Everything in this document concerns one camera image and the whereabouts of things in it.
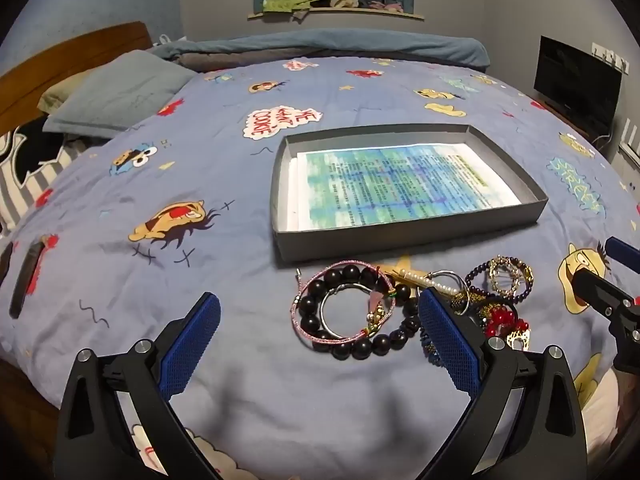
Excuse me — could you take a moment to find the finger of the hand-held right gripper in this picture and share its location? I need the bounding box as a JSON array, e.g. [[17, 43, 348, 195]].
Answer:
[[571, 266, 640, 317], [604, 236, 640, 275]]

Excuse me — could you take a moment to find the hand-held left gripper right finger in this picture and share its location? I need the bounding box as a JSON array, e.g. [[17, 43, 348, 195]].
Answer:
[[417, 287, 588, 480]]

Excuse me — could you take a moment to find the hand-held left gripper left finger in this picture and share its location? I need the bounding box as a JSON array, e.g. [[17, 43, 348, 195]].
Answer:
[[54, 291, 223, 480]]

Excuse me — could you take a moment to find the red bead bracelet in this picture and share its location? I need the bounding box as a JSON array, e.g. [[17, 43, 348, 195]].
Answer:
[[482, 305, 531, 339]]

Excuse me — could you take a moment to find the gold ring bracelet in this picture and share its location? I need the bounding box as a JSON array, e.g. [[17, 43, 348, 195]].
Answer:
[[487, 256, 534, 297]]

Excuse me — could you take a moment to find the dark purple bead bracelet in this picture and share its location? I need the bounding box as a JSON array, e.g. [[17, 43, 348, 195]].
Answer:
[[465, 257, 533, 304]]

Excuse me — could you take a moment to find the grey cardboard tray box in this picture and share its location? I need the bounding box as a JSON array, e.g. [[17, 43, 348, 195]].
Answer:
[[270, 123, 549, 264]]

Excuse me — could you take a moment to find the black bead bracelet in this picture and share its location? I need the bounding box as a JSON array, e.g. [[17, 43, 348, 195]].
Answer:
[[292, 265, 423, 361]]

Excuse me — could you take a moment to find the pink cord bracelet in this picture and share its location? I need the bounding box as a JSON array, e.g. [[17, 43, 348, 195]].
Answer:
[[289, 262, 398, 345]]

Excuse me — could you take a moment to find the silver bangle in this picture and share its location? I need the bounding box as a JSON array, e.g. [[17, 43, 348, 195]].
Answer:
[[320, 282, 386, 339]]

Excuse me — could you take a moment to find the pearl bar hair clip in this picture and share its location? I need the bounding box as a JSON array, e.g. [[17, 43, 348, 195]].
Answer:
[[395, 269, 466, 297]]

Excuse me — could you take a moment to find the gold pendant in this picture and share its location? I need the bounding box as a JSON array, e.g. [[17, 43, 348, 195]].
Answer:
[[505, 330, 533, 354]]

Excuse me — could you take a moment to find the white cloth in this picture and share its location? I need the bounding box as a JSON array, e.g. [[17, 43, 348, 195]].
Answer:
[[575, 370, 631, 461]]

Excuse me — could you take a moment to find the blue cartoon printed blanket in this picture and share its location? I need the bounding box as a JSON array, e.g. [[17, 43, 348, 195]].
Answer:
[[0, 55, 640, 480]]

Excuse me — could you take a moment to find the white router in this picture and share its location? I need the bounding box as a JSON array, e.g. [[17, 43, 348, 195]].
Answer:
[[617, 117, 640, 161]]

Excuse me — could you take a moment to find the wooden monitor desk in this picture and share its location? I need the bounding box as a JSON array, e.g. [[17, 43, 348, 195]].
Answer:
[[542, 100, 616, 146]]

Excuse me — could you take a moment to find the blue green printed paper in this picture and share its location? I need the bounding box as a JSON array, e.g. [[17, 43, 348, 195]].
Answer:
[[289, 142, 523, 231]]

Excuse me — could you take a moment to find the black monitor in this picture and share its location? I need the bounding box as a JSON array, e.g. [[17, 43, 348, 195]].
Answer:
[[533, 35, 623, 133]]

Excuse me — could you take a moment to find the black remote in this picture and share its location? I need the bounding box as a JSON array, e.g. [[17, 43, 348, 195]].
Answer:
[[9, 240, 46, 318]]

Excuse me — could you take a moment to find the black white striped pillow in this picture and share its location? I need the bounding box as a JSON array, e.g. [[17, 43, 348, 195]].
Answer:
[[0, 120, 91, 233]]

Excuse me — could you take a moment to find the blue grey pillow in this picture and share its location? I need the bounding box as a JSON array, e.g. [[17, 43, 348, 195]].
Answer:
[[42, 50, 198, 141]]

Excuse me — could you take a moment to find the olive pillow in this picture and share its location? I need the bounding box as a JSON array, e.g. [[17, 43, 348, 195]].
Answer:
[[39, 67, 96, 116]]

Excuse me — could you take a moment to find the folded grey blanket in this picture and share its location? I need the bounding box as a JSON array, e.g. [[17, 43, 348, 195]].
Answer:
[[177, 50, 301, 74]]

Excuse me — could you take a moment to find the wooden headboard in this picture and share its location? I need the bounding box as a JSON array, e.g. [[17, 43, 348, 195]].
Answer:
[[0, 21, 153, 133]]

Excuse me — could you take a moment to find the folded blue blanket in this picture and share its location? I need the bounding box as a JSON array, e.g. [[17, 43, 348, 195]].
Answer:
[[152, 27, 488, 68]]

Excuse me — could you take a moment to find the wooden window shelf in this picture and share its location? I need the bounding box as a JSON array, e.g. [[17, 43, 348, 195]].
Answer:
[[247, 7, 425, 22]]

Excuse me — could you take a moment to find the green cloth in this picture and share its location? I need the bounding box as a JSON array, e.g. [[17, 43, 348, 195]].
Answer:
[[262, 0, 330, 13]]

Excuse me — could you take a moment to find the blue bead bracelet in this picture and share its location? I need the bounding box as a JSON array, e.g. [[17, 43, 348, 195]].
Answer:
[[419, 326, 444, 367]]

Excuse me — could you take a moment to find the gold bead chain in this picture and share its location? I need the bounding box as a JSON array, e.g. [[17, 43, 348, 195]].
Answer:
[[450, 292, 502, 316]]

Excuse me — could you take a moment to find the pearl bracelet with ring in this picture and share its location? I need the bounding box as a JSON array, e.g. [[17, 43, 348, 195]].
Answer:
[[425, 270, 472, 316]]

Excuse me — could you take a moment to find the white wall hook rack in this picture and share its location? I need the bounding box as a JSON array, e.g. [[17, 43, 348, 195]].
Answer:
[[591, 42, 631, 71]]

